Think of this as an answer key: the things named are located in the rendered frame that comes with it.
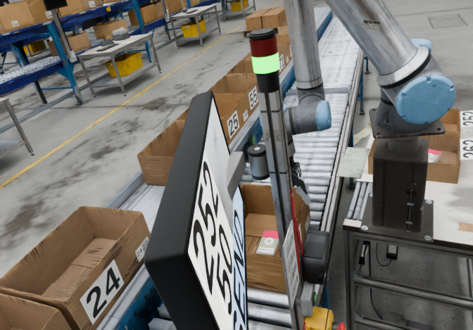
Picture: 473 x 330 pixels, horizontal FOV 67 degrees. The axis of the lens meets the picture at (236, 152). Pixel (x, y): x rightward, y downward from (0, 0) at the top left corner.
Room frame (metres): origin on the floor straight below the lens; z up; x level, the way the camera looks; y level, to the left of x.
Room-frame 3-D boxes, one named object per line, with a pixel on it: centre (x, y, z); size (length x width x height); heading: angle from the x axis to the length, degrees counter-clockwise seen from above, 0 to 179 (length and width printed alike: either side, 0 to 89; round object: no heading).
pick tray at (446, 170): (1.47, -0.85, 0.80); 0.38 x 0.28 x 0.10; 57
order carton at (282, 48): (3.08, -0.41, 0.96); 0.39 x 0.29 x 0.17; 155
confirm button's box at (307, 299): (0.66, -0.12, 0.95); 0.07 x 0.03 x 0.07; 155
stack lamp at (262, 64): (0.67, -0.09, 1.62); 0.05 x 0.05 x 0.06
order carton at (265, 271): (1.09, -0.04, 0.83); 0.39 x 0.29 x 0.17; 154
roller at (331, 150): (1.86, -0.34, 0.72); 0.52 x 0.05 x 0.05; 65
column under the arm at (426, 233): (1.12, -0.60, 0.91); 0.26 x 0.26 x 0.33; 60
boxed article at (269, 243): (1.08, -0.06, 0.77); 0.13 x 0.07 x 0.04; 155
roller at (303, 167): (1.69, -0.26, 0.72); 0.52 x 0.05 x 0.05; 65
